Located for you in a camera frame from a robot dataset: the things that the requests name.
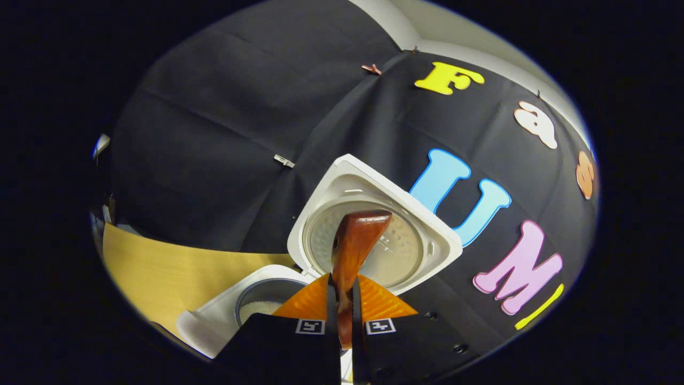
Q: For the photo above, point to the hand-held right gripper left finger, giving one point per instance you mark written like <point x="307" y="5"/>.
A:
<point x="332" y="305"/>

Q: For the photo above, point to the white rice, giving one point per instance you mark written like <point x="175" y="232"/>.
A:
<point x="262" y="309"/>

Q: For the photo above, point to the copper clip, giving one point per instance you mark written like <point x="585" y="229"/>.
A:
<point x="371" y="69"/>

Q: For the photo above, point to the silver clip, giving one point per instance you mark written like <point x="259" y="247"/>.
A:
<point x="284" y="160"/>

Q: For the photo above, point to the white rice cooker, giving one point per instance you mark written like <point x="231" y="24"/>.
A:
<point x="342" y="176"/>

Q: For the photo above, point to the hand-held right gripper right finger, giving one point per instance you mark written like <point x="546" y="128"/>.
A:
<point x="356" y="310"/>

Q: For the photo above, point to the wooden spoon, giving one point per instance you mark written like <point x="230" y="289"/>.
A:
<point x="358" y="240"/>

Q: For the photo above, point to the black backdrop cloth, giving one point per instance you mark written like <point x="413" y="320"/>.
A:
<point x="240" y="133"/>

